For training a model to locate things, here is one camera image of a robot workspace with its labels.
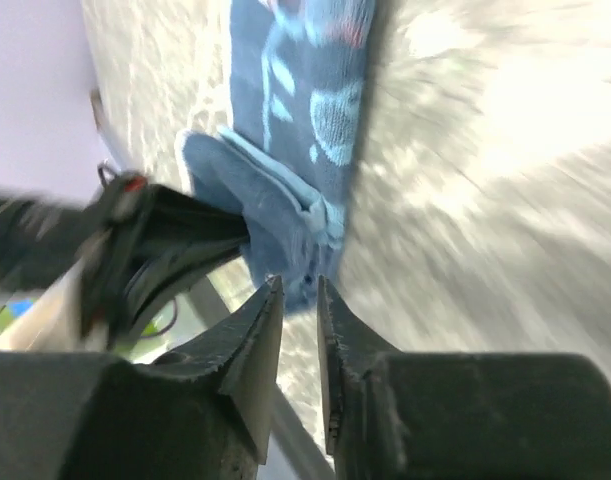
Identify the blue towel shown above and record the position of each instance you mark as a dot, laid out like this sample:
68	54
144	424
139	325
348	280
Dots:
285	161

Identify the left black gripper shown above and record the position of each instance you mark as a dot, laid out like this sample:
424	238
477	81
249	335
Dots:
159	243

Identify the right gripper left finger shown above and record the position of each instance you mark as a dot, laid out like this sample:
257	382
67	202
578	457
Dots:
235	364

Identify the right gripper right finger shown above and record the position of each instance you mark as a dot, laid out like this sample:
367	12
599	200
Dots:
347	348

